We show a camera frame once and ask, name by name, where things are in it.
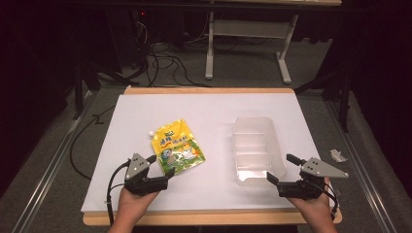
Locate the left hand-held gripper cable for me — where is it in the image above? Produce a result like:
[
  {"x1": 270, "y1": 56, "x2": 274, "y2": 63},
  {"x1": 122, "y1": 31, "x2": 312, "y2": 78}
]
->
[{"x1": 106, "y1": 159, "x2": 132, "y2": 227}]

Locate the crumpled white paper scrap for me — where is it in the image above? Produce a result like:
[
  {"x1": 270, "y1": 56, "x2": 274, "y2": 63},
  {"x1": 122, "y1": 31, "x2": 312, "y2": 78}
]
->
[{"x1": 329, "y1": 149, "x2": 349, "y2": 163}]

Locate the right hand-held gripper cable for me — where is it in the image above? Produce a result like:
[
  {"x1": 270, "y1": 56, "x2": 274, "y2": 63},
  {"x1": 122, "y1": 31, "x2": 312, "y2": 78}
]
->
[{"x1": 309, "y1": 179, "x2": 340, "y2": 221}]

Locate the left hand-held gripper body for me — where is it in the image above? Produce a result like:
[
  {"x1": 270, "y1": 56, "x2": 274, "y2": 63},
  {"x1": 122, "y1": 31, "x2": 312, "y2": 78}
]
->
[{"x1": 123, "y1": 152, "x2": 170, "y2": 197}]

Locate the person's left hand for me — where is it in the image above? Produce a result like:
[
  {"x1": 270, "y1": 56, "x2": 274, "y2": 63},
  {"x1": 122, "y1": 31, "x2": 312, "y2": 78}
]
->
[{"x1": 117, "y1": 185, "x2": 160, "y2": 224}]

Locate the bundle of black floor cables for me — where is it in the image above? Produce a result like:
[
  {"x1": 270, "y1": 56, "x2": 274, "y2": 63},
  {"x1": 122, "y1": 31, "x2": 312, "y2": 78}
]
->
[{"x1": 129, "y1": 18, "x2": 212, "y2": 88}]

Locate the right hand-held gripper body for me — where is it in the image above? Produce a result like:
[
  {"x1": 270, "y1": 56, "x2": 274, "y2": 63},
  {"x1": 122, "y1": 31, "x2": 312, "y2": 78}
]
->
[{"x1": 277, "y1": 156, "x2": 350, "y2": 200}]

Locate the hand-held gripper cable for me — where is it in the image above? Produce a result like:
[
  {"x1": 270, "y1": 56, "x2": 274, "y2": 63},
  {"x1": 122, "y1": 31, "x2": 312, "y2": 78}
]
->
[
  {"x1": 309, "y1": 179, "x2": 340, "y2": 221},
  {"x1": 106, "y1": 159, "x2": 132, "y2": 227}
]

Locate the person's right hand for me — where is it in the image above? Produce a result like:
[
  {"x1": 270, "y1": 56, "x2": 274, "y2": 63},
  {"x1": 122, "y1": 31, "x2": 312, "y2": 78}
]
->
[{"x1": 286, "y1": 176, "x2": 335, "y2": 225}]

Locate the black computer tower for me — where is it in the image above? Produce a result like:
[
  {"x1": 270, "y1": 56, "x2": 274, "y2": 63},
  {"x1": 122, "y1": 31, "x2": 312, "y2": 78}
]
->
[{"x1": 106, "y1": 9, "x2": 149, "y2": 74}]

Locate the black metal stand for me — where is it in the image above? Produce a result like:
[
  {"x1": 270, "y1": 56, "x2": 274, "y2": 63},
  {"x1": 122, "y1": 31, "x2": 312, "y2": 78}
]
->
[
  {"x1": 293, "y1": 62, "x2": 354, "y2": 133},
  {"x1": 71, "y1": 59, "x2": 102, "y2": 121}
]

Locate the metal floor rail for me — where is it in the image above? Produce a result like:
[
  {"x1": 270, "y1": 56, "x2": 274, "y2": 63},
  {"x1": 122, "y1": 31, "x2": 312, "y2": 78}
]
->
[
  {"x1": 325, "y1": 99, "x2": 395, "y2": 233},
  {"x1": 12, "y1": 90, "x2": 95, "y2": 233}
]

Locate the white table mat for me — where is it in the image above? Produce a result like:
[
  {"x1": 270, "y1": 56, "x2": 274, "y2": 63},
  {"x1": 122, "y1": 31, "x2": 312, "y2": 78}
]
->
[{"x1": 81, "y1": 92, "x2": 332, "y2": 214}]

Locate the yellow spouted pouch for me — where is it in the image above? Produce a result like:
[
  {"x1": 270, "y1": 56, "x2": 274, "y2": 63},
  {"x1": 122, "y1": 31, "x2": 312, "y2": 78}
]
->
[{"x1": 149, "y1": 118, "x2": 207, "y2": 176}]

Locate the long black floor cable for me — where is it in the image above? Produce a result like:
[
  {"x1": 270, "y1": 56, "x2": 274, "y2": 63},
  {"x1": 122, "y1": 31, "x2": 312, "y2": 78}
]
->
[{"x1": 69, "y1": 105, "x2": 117, "y2": 181}]

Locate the white desk frame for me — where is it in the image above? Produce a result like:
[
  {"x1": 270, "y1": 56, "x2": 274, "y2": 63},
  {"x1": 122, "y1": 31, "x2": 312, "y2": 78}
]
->
[{"x1": 204, "y1": 0, "x2": 343, "y2": 85}]

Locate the clear plastic container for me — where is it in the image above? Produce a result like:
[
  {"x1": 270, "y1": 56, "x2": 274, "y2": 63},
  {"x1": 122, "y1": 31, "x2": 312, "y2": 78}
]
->
[{"x1": 231, "y1": 116, "x2": 288, "y2": 187}]

